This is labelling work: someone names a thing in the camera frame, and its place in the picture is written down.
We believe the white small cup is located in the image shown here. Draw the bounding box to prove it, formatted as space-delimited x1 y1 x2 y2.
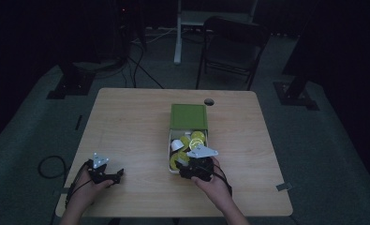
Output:
170 139 185 153

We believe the white metal stand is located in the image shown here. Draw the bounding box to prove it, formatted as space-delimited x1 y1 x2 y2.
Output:
172 0 259 66

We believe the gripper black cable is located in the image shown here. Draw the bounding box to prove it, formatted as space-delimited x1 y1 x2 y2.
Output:
212 162 233 197
65 161 93 209

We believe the black stand base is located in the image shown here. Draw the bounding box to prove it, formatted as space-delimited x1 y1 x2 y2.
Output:
46 61 96 100
273 0 320 112

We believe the black folding chair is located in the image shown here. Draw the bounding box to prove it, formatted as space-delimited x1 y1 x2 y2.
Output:
195 16 272 92

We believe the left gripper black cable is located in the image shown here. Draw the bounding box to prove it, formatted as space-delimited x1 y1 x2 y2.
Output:
65 161 93 209

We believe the white floor cable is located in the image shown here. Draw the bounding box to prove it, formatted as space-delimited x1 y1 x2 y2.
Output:
131 27 178 45

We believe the black floor cable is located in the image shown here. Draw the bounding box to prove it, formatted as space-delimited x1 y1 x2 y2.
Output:
123 29 166 90

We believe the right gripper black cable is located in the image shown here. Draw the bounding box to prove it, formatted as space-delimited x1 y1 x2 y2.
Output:
212 162 233 197

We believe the yellow lidded cup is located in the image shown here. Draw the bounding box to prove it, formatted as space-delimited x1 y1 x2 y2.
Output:
188 138 205 152
190 130 206 143
170 151 190 172
179 135 192 148

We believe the person's right hand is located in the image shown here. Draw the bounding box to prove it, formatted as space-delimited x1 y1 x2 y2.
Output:
191 157 233 206

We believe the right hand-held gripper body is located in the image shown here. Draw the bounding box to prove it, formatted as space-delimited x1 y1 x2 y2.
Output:
186 144 219 183

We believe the black coiled cable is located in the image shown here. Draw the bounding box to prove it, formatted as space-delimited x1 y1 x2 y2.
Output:
37 155 69 180

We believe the person's left hand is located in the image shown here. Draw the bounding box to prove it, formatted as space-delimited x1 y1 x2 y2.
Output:
67 167 114 211

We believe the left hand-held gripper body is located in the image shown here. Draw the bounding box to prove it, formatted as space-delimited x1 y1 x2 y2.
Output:
85 152 116 185

